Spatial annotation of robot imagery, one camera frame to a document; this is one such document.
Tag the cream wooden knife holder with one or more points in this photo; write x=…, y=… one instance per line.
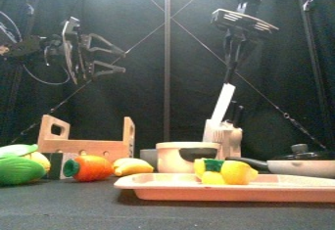
x=224, y=139

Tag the grey container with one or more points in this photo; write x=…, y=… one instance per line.
x=148, y=157

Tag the green yellow toy corn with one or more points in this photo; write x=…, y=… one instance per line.
x=18, y=168

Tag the toy cleaver white blade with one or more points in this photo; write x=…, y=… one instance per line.
x=221, y=105

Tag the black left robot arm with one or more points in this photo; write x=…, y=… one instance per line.
x=25, y=44

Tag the orange toy carrot green end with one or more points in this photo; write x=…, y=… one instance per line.
x=91, y=168

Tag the yellow toy banana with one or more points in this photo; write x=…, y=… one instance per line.
x=132, y=167

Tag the pink plastic tray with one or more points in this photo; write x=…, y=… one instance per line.
x=173, y=183

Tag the black lid with grey knob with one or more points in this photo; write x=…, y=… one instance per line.
x=304, y=155

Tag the black slanted frame strut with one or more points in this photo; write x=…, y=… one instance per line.
x=316, y=77

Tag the grey white frying pan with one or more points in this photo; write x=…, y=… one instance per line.
x=304, y=168

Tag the grey vertical frame pole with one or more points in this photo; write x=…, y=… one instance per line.
x=167, y=77

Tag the yellow toy lemon half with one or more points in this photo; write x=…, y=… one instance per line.
x=239, y=172

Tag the light wooden crate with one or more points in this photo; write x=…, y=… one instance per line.
x=96, y=149

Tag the yellow lemon slice green velcro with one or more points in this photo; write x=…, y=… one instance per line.
x=208, y=172

